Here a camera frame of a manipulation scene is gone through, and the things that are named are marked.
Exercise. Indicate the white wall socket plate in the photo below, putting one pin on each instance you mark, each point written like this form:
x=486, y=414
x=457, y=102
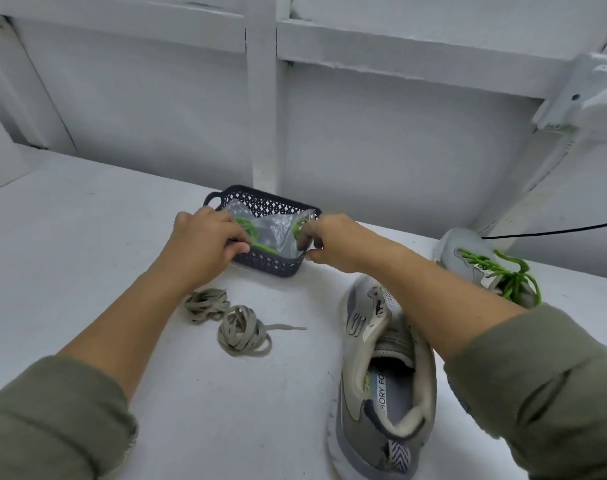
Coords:
x=594, y=80

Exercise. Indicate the green shoelace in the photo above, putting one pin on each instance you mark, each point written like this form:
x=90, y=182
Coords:
x=509, y=275
x=245, y=230

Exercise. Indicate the dark plastic lattice basket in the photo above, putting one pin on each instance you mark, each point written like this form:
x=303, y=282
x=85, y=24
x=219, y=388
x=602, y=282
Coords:
x=273, y=263

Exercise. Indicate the white plug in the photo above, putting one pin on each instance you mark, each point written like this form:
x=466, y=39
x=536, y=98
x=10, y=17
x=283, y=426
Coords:
x=602, y=115

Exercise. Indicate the person's left forearm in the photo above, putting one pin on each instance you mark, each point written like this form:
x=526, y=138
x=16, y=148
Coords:
x=73, y=385

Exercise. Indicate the clear plastic bag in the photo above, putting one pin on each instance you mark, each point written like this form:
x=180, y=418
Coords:
x=273, y=227

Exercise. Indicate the gray sneaker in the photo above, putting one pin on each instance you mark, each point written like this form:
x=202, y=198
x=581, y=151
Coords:
x=384, y=425
x=454, y=247

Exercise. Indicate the person's right forearm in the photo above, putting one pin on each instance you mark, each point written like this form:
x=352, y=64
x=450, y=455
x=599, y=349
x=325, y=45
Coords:
x=494, y=355

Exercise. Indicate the beige shoelace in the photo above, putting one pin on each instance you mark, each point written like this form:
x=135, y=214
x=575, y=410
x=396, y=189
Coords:
x=241, y=333
x=207, y=306

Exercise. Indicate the person's right hand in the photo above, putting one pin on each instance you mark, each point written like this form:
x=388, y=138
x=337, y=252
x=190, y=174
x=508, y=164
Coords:
x=339, y=243

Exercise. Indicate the person's left hand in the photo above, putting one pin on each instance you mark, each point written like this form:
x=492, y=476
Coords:
x=198, y=250

